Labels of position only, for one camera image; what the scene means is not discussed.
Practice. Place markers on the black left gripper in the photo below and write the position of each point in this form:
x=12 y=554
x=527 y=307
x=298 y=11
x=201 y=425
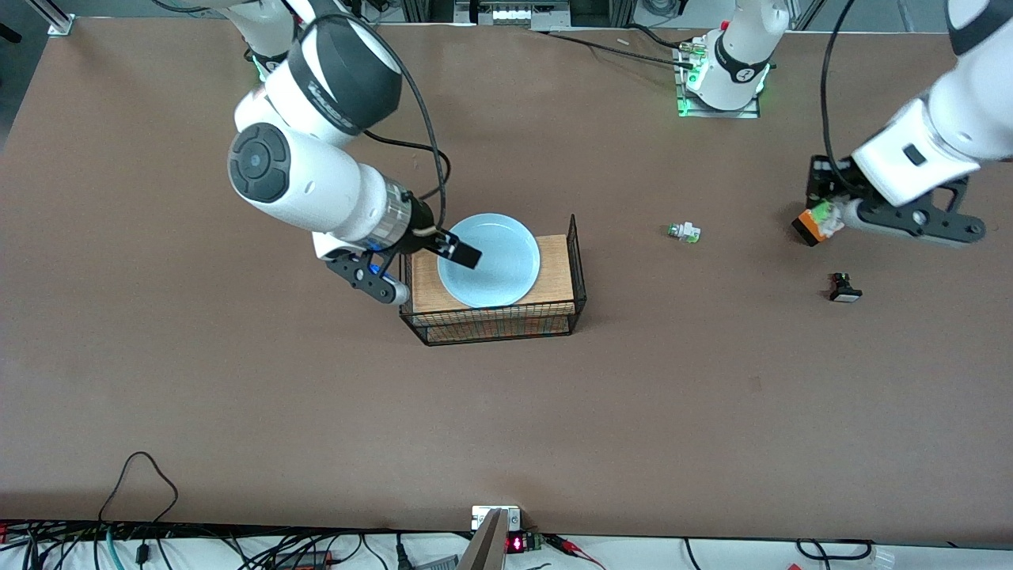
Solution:
x=825 y=180

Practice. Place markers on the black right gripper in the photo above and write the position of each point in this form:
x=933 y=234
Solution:
x=421 y=224

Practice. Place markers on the light blue round plate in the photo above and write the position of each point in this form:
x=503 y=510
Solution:
x=495 y=265

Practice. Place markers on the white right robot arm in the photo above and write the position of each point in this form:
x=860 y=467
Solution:
x=316 y=182

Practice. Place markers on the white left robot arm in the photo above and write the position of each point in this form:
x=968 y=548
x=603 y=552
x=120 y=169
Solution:
x=950 y=119

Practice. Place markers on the orange button box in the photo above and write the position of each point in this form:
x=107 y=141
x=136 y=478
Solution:
x=807 y=228

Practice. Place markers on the black white push button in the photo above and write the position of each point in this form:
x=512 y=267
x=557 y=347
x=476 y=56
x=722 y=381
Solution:
x=845 y=289

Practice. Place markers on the light wooden board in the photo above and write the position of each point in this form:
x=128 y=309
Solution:
x=558 y=273

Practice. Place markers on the grey power strip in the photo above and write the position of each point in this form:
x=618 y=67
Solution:
x=514 y=12

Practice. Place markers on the red LED display module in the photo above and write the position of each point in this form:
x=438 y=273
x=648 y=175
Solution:
x=524 y=543

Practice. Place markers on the red clip lead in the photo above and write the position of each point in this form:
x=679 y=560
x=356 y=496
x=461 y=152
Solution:
x=574 y=548

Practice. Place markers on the aluminium profile piece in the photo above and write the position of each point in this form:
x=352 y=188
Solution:
x=62 y=24

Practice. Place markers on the aluminium left arm base plate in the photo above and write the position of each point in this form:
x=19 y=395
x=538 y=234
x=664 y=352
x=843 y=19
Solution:
x=748 y=112

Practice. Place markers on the green push button switch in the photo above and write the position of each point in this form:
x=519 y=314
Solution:
x=685 y=233

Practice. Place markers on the grey metal camera stand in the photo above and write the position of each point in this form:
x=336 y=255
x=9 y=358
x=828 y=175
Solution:
x=491 y=538

